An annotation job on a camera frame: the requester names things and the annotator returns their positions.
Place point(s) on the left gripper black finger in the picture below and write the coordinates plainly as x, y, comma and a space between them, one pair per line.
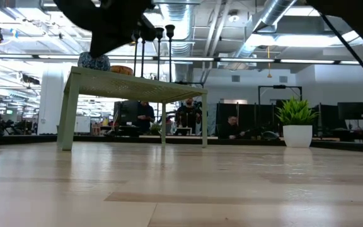
147, 33
109, 39

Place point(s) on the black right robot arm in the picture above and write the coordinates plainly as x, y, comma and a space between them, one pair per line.
358, 15

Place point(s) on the green perforated metal riser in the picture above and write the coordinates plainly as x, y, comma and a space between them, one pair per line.
121, 89

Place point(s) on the black background monitor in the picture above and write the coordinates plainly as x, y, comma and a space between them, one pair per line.
125, 113
353, 111

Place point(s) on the person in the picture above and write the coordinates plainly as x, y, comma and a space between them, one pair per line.
145, 116
232, 127
187, 115

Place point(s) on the small background plant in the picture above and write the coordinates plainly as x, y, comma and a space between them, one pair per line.
155, 127

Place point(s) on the green plant in white pot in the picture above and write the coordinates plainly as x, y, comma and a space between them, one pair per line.
298, 135

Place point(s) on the black aluminium table frame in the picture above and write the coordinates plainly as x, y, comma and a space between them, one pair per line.
27, 138

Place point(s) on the black partition wall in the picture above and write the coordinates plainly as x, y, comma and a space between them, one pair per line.
257, 121

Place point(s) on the black stand frame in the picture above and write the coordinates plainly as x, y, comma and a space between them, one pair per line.
279, 86

